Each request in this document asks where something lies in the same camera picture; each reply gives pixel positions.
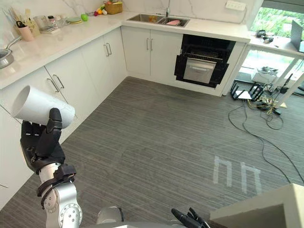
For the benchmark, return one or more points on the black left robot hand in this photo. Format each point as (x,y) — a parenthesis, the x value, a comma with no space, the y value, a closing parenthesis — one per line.
(48,147)

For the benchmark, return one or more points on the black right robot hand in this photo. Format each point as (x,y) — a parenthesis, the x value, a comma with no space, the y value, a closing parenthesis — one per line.
(190,217)

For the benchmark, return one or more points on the white cup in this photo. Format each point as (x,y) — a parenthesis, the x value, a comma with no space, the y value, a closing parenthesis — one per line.
(39,107)

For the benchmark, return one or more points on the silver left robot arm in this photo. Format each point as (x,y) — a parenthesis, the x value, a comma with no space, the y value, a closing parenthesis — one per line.
(59,197)

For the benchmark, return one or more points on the white cabinet door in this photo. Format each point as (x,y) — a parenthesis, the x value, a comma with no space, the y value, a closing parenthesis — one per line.
(95,73)
(164,54)
(114,57)
(135,51)

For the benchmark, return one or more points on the dishwasher door with steel panel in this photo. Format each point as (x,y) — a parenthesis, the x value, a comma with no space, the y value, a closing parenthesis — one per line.
(198,70)

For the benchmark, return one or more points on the black dishwasher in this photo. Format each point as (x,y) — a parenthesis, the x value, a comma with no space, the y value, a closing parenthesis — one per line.
(204,60)

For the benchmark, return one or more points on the stainless steel double sink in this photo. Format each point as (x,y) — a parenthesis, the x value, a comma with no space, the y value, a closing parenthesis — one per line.
(158,20)

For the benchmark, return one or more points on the pink dish in sink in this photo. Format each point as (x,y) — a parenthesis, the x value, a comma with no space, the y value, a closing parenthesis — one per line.
(173,22)

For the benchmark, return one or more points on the beige counter corner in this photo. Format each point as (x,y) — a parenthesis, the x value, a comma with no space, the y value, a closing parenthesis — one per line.
(259,206)

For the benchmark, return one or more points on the silver robot torso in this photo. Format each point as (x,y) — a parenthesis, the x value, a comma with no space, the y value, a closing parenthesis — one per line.
(111,217)

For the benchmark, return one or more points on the pink utensil holder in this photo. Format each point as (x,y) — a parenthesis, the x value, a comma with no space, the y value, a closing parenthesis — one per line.
(25,33)

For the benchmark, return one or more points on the cream utensil jar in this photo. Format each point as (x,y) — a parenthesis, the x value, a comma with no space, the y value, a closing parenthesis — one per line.
(33,26)

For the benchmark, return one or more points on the glass jar with black lid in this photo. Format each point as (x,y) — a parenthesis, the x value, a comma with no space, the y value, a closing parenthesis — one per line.
(51,21)

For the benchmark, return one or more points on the clear glass measuring jug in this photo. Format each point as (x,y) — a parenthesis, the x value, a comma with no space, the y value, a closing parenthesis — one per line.
(40,21)

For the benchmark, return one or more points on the stack of green plates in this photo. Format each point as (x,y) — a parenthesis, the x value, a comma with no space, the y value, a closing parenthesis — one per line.
(74,20)

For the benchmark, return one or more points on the green apple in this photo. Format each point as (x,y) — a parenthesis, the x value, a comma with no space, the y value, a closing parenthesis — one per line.
(84,16)

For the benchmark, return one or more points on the colourful toy fruits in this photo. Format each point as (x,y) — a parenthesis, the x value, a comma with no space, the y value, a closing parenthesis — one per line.
(99,11)

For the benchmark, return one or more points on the wicker basket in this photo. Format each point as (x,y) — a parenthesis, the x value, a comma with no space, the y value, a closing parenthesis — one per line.
(113,7)

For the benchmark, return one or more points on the white table leg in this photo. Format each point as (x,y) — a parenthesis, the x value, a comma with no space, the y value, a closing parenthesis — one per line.
(288,78)

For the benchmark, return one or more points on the chrome faucet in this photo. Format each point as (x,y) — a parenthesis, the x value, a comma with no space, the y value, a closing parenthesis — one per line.
(167,9)

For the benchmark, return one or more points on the black devices on desk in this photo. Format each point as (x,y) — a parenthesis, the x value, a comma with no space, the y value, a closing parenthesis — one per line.
(264,35)

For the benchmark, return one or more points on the grey laptop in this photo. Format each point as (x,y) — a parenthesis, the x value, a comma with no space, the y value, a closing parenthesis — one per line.
(297,35)

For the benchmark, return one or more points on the white wall power socket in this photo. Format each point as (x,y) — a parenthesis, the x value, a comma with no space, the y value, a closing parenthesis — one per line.
(235,5)

